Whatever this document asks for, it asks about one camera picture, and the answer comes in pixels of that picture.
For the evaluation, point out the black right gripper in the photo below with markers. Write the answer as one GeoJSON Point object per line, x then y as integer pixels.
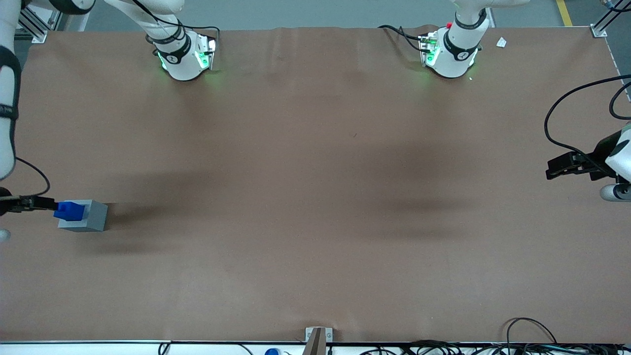
{"type": "Point", "coordinates": [5, 204]}

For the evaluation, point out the small white paper scrap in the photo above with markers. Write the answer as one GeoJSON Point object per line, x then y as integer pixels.
{"type": "Point", "coordinates": [501, 42]}

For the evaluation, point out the aluminium frame profile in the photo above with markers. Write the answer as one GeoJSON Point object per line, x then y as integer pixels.
{"type": "Point", "coordinates": [609, 17]}
{"type": "Point", "coordinates": [37, 24]}

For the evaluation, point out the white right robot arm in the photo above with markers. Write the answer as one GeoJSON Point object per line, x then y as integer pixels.
{"type": "Point", "coordinates": [182, 64]}

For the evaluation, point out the blue plastic block part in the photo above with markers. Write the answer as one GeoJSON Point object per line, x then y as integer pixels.
{"type": "Point", "coordinates": [71, 210]}

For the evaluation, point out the grey metal edge bracket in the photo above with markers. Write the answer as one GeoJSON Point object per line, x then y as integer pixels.
{"type": "Point", "coordinates": [318, 340]}

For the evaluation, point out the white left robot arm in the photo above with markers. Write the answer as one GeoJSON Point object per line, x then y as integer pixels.
{"type": "Point", "coordinates": [456, 54]}

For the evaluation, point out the brown table cover sheet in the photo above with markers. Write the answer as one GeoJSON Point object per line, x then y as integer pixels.
{"type": "Point", "coordinates": [315, 207]}

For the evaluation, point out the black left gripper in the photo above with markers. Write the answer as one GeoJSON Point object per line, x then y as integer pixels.
{"type": "Point", "coordinates": [597, 161]}

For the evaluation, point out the gray square hollow base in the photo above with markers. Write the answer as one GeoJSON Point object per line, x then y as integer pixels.
{"type": "Point", "coordinates": [96, 217]}

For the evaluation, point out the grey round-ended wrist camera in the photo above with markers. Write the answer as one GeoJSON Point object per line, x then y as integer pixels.
{"type": "Point", "coordinates": [3, 235]}
{"type": "Point", "coordinates": [616, 193]}

